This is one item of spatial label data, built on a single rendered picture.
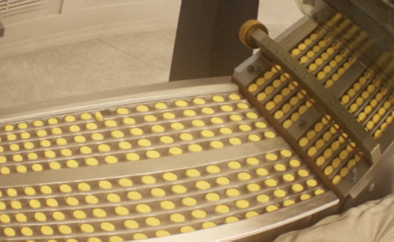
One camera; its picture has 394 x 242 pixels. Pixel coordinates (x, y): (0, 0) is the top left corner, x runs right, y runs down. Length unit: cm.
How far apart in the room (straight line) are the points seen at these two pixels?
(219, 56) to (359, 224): 88
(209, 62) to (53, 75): 152
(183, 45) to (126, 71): 144
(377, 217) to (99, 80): 228
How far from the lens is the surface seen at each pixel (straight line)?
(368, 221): 47
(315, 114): 59
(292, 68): 60
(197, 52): 130
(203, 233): 46
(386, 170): 54
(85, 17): 307
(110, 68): 278
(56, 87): 262
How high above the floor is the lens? 125
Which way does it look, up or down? 30 degrees down
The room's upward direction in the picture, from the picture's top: 9 degrees clockwise
